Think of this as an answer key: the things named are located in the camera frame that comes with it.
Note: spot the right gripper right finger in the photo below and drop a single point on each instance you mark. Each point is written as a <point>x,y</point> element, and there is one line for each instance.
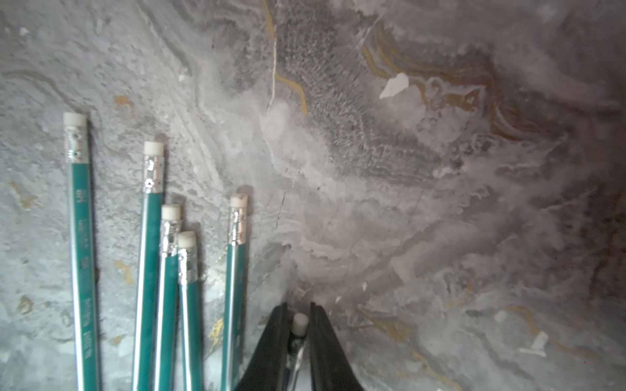
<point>330,368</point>

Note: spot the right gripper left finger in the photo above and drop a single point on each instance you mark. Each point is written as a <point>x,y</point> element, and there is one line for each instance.
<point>266,369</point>

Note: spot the blue pencil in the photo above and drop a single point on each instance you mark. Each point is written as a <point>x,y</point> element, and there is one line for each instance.
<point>296,345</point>

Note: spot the green pencil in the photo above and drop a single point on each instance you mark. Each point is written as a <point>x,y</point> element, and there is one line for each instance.
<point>190,310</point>
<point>171,222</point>
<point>234,294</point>
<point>82,255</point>
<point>149,258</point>

